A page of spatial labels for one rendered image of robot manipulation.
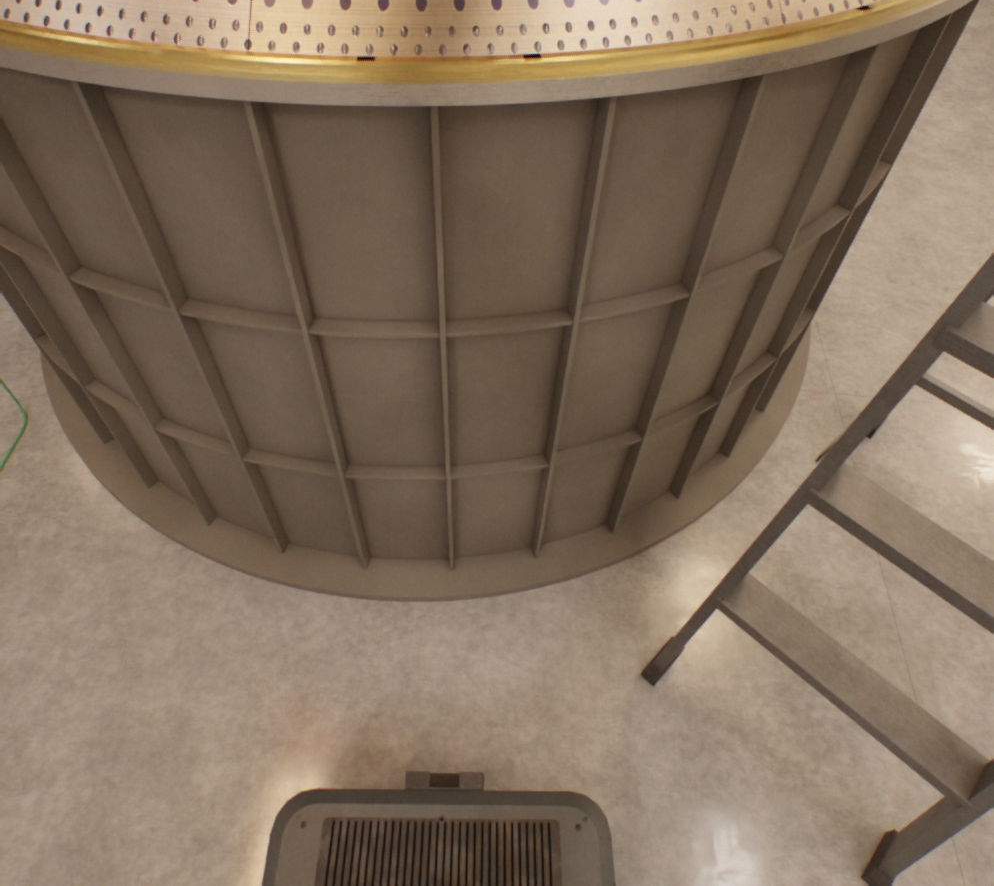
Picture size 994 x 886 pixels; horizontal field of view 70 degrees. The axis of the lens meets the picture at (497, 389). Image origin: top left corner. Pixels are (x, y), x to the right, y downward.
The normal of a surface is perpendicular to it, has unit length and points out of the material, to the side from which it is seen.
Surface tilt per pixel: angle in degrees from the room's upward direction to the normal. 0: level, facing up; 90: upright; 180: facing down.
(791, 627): 0
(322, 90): 90
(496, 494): 90
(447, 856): 0
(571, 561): 0
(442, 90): 90
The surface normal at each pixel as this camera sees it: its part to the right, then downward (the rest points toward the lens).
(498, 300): 0.15, 0.77
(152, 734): 0.04, -0.64
